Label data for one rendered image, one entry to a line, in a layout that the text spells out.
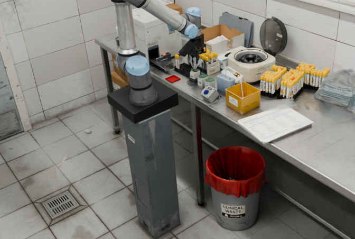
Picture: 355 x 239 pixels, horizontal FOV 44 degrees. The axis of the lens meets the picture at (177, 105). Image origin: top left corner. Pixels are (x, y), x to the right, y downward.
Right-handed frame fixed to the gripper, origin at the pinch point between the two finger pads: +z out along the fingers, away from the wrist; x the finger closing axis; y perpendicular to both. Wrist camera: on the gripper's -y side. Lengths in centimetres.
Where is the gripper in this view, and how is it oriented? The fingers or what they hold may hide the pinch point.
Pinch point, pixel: (193, 67)
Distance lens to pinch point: 257.9
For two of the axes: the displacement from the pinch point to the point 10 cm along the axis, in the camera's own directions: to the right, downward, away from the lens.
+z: 0.7, 8.6, 5.1
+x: -6.2, -3.7, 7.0
